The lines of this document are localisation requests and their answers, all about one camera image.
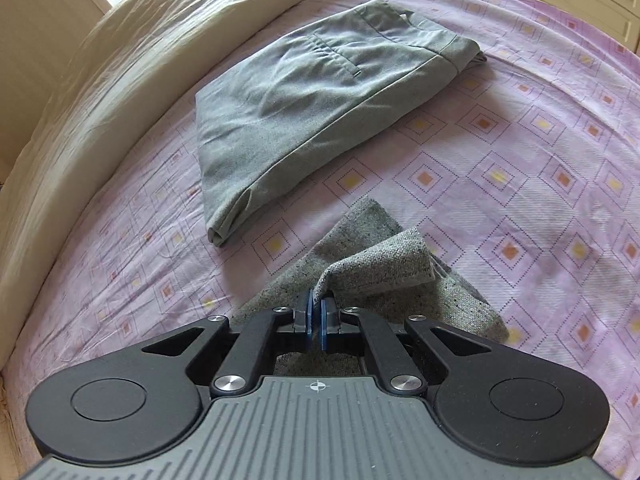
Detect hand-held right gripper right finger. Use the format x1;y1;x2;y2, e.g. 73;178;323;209
320;297;494;396

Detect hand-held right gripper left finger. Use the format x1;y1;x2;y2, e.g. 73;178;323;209
141;287;317;396

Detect speckled grey pants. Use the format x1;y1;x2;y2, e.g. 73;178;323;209
235;198;510;376

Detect folded plain grey pants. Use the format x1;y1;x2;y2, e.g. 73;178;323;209
194;0;488;248

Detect purple patterned bed sheet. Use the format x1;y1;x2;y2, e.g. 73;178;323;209
0;0;640;480

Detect cream duvet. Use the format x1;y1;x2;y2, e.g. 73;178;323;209
0;0;371;366

